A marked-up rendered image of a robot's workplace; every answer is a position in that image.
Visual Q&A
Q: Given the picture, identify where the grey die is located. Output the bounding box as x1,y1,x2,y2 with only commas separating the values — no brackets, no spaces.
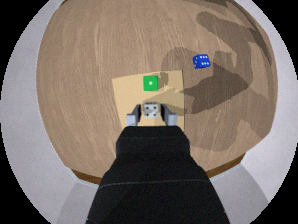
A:
144,102,158,118

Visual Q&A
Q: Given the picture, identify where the tan flat mat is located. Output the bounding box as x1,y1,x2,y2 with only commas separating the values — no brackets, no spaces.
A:
112,70,184,132

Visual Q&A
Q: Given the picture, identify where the green die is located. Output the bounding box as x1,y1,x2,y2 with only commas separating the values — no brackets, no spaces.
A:
143,76,158,91

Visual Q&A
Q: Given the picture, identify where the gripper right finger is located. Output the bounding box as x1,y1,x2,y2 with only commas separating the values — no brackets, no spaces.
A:
161,104,178,126

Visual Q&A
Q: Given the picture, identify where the blue die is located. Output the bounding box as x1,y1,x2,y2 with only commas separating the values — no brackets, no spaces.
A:
192,54,210,69

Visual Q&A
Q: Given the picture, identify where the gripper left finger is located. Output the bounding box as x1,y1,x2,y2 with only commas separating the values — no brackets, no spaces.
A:
126,104,141,126

